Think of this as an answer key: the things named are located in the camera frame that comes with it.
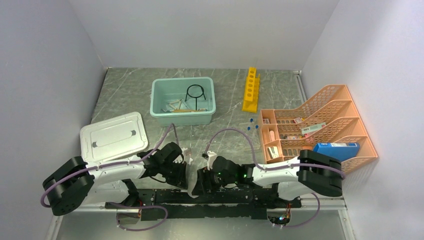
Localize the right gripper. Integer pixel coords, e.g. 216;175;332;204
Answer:
191;164;237;197

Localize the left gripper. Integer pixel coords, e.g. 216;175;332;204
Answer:
160;159;188;190

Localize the amber rubber tubing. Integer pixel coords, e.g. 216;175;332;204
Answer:
170;108;208;113

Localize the mint green plastic bin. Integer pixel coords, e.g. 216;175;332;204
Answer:
150;77;217;127

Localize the black wire ring stand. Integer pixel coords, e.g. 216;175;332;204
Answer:
184;84;206;110

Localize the yellow test tube rack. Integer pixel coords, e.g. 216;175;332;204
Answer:
242;67;261;113

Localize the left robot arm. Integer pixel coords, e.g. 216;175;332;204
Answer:
41;142;191;216

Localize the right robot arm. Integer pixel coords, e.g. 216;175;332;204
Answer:
187;150;345;207

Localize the white plastic bin lid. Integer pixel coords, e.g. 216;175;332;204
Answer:
79;112;149;163

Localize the white stapler in organizer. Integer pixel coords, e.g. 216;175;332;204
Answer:
267;146;280;159

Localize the blue binder folder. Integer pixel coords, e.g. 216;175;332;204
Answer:
313;142;360;162

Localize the orange mesh file organizer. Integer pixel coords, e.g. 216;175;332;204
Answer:
258;84;378;174

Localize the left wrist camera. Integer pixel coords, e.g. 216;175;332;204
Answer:
180;148;193;166

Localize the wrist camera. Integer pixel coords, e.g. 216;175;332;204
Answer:
202;150;217;170
180;148;193;166

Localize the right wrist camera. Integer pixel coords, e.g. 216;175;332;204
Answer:
202;150;217;170

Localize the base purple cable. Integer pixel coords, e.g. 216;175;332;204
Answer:
109;202;169;232

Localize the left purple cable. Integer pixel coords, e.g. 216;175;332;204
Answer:
40;123;181;209

